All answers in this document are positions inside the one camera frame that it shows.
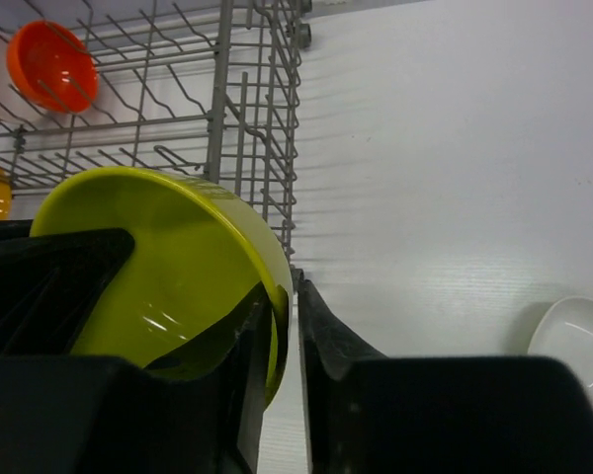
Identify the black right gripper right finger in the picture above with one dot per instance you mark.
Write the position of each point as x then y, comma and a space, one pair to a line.
366, 412

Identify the grey wire dish rack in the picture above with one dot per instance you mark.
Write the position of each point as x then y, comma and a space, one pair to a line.
198, 88

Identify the red orange bowl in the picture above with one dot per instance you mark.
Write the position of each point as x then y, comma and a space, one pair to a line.
52, 67

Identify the lime green bowl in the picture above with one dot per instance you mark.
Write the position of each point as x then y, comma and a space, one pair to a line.
198, 250

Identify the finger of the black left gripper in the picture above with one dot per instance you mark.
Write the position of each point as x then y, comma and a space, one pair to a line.
49, 285

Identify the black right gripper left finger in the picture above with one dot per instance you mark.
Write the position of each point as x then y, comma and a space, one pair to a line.
102, 414

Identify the white bowl green outside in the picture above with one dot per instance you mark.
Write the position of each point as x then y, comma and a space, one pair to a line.
566, 333

